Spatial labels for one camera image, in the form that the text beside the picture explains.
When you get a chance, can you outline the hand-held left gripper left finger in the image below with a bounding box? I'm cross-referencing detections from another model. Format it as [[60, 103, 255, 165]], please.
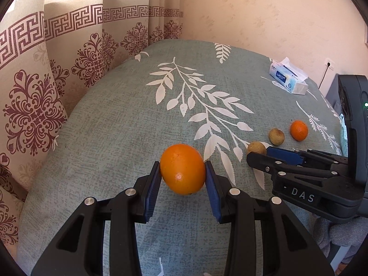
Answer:
[[31, 161, 161, 276]]

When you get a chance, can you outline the teal leaf-print tablecloth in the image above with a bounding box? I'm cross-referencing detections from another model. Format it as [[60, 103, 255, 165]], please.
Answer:
[[17, 40, 350, 276]]

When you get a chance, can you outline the brown kiwi farther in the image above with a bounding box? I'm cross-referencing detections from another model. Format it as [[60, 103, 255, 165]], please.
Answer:
[[269, 128, 285, 145]]

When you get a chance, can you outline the person's right hand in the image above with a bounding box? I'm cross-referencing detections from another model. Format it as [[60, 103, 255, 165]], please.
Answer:
[[313, 216, 366, 247]]

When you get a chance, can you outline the cream curtain with maroon pattern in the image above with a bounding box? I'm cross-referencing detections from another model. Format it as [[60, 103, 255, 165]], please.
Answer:
[[0, 0, 184, 253]]

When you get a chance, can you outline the black power cable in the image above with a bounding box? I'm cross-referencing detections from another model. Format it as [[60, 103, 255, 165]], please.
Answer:
[[319, 65, 328, 88]]

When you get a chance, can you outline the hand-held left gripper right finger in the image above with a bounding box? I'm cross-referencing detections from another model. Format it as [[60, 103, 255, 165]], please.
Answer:
[[205, 161, 335, 276]]

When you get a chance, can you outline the large oval orange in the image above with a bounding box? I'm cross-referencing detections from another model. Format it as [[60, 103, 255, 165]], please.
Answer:
[[160, 144, 207, 195]]

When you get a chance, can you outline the tissue box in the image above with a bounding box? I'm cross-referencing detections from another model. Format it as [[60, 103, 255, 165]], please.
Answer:
[[269, 57, 309, 95]]

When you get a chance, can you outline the light blue plastic lattice basket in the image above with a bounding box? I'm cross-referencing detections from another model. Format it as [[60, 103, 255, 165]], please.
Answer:
[[339, 113, 350, 156]]

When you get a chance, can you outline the small brown longan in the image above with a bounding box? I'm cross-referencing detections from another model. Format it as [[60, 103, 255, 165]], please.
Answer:
[[247, 141, 267, 156]]

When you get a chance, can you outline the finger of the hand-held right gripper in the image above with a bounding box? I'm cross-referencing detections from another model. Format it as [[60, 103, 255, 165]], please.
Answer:
[[266, 146, 350, 166], [246, 152, 350, 185]]

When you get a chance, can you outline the round orange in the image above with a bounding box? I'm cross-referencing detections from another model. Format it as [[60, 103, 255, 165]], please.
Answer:
[[290, 120, 309, 141]]

